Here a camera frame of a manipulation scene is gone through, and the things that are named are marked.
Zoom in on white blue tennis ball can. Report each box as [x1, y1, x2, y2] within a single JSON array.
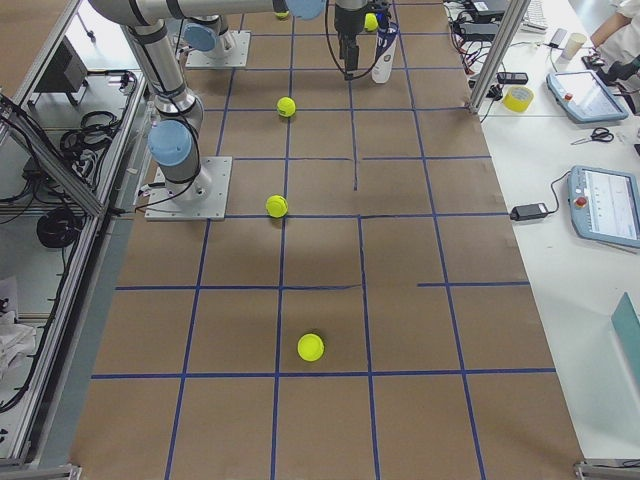
[[371, 21, 399, 84]]

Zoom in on tennis ball far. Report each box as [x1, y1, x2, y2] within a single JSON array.
[[276, 96, 297, 118]]

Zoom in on tennis ball middle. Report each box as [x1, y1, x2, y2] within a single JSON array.
[[265, 195, 289, 218]]

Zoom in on tennis ball near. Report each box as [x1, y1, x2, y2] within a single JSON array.
[[297, 333, 325, 362]]

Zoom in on black remote device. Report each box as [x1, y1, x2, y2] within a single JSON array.
[[496, 72, 529, 85]]

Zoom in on yellow tape roll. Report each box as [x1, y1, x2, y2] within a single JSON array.
[[503, 85, 534, 113]]

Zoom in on paper cup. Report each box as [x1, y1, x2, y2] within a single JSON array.
[[561, 32, 587, 60]]

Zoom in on upper teach pendant tablet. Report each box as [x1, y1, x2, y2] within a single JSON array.
[[546, 70, 628, 123]]

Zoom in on teach pendant tablet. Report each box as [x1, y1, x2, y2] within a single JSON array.
[[567, 166, 639, 248], [546, 70, 628, 123]]

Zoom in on black power adapter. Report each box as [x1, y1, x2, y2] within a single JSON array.
[[509, 203, 549, 221]]

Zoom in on lower teach pendant tablet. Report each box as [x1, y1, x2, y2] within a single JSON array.
[[567, 166, 639, 248]]

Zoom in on white crumpled cloth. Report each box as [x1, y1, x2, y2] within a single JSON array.
[[0, 277, 39, 371]]

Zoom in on aluminium frame post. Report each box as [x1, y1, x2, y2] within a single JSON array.
[[468, 0, 530, 114]]

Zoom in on black handled scissors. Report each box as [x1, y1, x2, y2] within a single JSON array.
[[571, 127, 615, 145]]

